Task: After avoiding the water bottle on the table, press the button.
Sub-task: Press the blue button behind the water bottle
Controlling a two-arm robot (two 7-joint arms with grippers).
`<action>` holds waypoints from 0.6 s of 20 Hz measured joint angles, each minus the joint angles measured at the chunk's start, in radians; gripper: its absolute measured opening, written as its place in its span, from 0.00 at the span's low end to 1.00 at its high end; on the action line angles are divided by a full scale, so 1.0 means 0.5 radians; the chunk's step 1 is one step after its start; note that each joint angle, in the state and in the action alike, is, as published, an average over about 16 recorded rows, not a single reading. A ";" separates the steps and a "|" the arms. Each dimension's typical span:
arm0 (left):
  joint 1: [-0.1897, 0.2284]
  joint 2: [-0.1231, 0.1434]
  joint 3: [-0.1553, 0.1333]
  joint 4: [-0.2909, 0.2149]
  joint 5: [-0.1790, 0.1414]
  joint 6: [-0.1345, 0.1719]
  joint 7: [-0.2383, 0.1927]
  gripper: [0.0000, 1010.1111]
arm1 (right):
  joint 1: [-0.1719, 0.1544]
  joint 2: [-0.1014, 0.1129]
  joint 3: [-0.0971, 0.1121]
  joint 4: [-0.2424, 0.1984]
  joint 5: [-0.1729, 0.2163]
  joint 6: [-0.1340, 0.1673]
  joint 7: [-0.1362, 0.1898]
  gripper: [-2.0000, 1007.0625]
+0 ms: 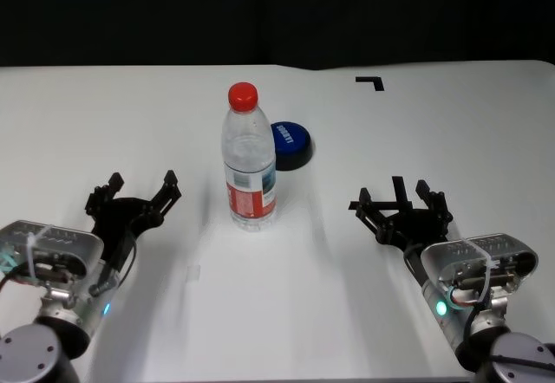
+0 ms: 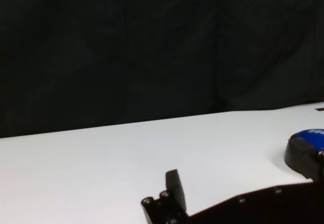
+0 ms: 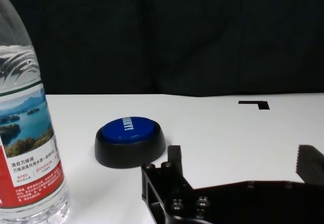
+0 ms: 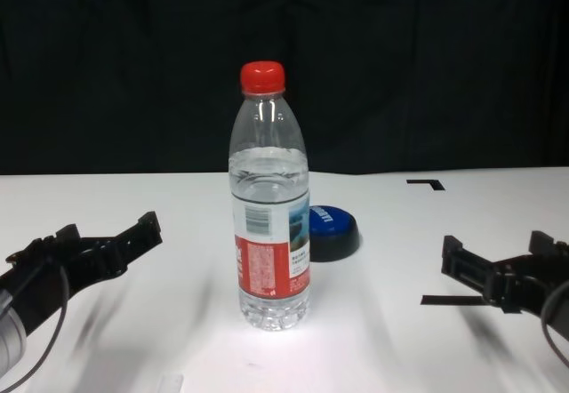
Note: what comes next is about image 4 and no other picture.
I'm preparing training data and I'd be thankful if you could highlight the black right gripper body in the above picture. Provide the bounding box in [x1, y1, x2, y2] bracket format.
[493, 254, 569, 318]

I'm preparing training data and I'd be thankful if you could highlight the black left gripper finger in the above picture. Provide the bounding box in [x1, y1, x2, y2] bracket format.
[26, 222, 83, 256]
[95, 210, 163, 278]

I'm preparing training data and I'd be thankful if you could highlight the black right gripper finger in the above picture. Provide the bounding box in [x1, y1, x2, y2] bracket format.
[441, 235, 506, 312]
[527, 230, 569, 261]

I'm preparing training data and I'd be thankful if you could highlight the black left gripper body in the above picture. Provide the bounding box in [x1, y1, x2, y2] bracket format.
[0, 237, 117, 334]

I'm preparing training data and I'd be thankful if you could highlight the clear water bottle red cap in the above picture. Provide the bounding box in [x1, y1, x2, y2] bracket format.
[228, 60, 311, 332]

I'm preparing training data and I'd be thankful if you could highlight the blue black round lid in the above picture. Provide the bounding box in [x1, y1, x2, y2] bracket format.
[309, 205, 361, 262]

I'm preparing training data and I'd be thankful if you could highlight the black curtain backdrop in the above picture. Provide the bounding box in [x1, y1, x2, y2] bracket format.
[0, 0, 569, 179]

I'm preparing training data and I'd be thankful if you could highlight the thin black left gripper cable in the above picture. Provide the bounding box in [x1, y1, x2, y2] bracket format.
[0, 254, 72, 389]

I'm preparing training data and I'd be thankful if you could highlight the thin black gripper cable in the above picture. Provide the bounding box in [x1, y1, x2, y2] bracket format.
[540, 279, 569, 363]
[0, 254, 72, 389]

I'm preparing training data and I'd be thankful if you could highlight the thin black right gripper cable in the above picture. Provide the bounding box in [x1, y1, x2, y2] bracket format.
[540, 279, 569, 363]

